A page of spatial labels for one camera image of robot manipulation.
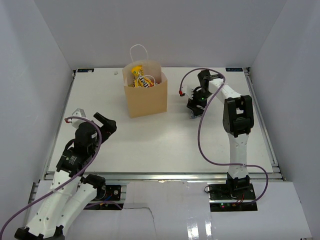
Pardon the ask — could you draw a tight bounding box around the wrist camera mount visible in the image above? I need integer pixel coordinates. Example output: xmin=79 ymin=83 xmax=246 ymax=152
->
xmin=64 ymin=108 xmax=87 ymax=129
xmin=178 ymin=85 xmax=194 ymax=99

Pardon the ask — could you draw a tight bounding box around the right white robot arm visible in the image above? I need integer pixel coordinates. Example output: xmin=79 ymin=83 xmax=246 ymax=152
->
xmin=179 ymin=68 xmax=254 ymax=200

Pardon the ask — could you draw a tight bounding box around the silver foil snack packet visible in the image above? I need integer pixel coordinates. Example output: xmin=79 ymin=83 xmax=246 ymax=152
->
xmin=189 ymin=113 xmax=202 ymax=119

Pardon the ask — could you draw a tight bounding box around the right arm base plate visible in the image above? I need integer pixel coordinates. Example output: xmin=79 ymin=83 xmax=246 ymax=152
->
xmin=204 ymin=183 xmax=258 ymax=213

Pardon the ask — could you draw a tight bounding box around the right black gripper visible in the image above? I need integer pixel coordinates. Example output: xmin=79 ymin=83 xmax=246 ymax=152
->
xmin=187 ymin=88 xmax=213 ymax=117

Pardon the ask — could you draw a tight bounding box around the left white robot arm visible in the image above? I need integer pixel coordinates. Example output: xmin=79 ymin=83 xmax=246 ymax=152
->
xmin=14 ymin=109 xmax=117 ymax=240

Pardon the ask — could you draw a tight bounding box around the aluminium table frame rail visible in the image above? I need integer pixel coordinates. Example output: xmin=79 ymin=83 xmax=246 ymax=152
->
xmin=44 ymin=172 xmax=283 ymax=181

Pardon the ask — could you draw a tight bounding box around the brown paper bag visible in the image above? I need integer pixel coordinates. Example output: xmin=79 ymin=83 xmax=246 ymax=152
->
xmin=122 ymin=48 xmax=168 ymax=118

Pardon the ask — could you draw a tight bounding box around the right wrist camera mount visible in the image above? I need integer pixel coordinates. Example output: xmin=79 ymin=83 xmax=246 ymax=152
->
xmin=178 ymin=85 xmax=194 ymax=99

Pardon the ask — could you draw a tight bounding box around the yellow M&M's packet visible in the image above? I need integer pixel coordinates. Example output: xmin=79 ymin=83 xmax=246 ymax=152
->
xmin=131 ymin=65 xmax=156 ymax=88

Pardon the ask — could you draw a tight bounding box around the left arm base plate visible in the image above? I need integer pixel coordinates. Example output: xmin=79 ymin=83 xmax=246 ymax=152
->
xmin=95 ymin=184 xmax=122 ymax=201

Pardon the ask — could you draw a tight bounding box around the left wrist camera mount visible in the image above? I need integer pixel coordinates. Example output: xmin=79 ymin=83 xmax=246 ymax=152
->
xmin=64 ymin=108 xmax=87 ymax=129

